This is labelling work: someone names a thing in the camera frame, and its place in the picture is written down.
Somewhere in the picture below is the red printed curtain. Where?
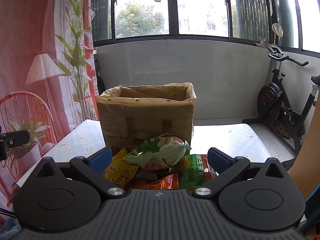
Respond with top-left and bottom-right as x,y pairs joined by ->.
1,0 -> 98,209

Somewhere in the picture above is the yellow snack bag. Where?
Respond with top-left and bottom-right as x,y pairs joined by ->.
101,148 -> 139,188

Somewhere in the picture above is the brown cardboard box with liner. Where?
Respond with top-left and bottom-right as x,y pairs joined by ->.
96,82 -> 197,154

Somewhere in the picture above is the black exercise bike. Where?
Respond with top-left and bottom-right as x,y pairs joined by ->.
242,43 -> 319,156

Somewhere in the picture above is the pale green snack bag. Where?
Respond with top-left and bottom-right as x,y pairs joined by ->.
123,137 -> 191,171

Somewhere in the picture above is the green corn chip bag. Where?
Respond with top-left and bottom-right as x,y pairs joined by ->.
176,154 -> 217,189

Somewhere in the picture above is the orange red snack bag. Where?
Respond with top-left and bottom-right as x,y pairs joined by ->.
132,173 -> 179,190

